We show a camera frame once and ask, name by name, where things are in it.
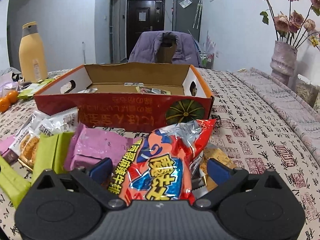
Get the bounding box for folded umbrella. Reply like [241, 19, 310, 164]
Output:
[192, 0, 202, 29]

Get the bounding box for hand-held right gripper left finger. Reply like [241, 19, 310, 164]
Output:
[32, 158, 127, 210]

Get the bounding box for wooden chair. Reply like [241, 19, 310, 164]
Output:
[157, 44, 177, 63]

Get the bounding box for red cardboard box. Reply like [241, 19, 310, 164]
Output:
[33, 63, 215, 133]

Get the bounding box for purple jacket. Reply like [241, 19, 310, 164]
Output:
[127, 31, 203, 68]

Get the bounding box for pink quilted cloth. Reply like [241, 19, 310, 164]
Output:
[231, 67, 320, 160]

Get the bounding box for metal wire rack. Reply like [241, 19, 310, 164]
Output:
[199, 52, 215, 69]

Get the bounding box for dried pink roses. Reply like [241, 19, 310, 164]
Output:
[251, 0, 320, 49]

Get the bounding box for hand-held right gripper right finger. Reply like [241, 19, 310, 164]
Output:
[194, 158, 288, 210]

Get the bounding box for grey refrigerator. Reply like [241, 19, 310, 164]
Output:
[172, 0, 202, 42]

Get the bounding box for grey interior door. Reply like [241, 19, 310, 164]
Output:
[110, 0, 121, 64]

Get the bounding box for red snack bag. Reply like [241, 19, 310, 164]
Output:
[107, 119, 217, 207]

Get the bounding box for white cookie packet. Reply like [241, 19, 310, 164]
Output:
[9, 111, 48, 171]
[37, 107, 79, 140]

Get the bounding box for dark foil snack packet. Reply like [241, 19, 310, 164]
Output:
[136, 85, 172, 95]

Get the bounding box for pink ceramic vase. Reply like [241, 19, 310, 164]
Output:
[269, 41, 298, 85]

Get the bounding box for lilac plastic bag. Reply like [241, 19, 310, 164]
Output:
[0, 67, 23, 95]

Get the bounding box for yellow thermos bottle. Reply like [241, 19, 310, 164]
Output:
[19, 22, 48, 83]

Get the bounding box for pink snack packet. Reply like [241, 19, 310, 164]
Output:
[64, 154, 110, 175]
[0, 140, 15, 155]
[71, 124, 140, 161]

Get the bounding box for dark entrance door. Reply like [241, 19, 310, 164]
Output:
[126, 0, 165, 62]

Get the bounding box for golden cookie packet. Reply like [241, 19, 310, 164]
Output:
[192, 144, 238, 198]

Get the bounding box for clear container with grains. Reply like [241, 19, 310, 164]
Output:
[295, 74, 320, 108]

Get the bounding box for dark purple snack packet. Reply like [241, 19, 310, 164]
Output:
[1, 150, 20, 165]

